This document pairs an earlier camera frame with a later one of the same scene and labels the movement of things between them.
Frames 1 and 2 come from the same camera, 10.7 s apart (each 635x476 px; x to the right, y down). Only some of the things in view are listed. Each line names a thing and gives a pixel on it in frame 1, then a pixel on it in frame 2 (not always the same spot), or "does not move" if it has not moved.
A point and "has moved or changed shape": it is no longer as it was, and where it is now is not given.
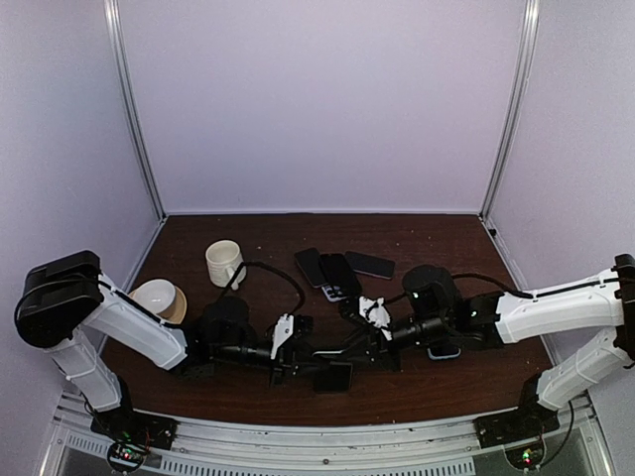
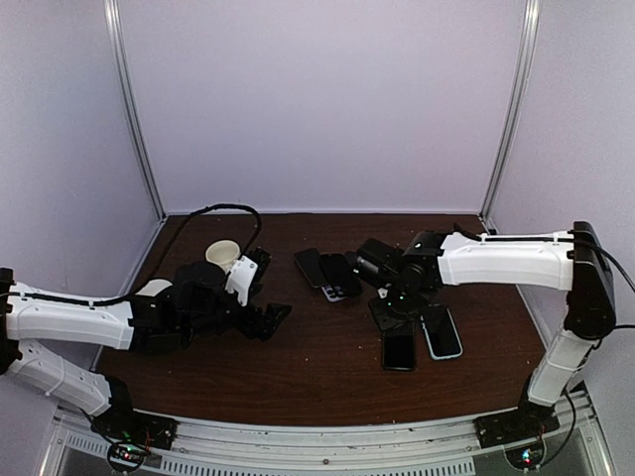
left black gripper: x=288 y=360 -> x=268 y=323
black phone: x=336 y=378 has moved or changed shape
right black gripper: x=381 y=356 -> x=385 y=322
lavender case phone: x=333 y=293 does not move
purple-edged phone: x=313 y=265 does not move
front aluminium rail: x=570 y=444 does not move
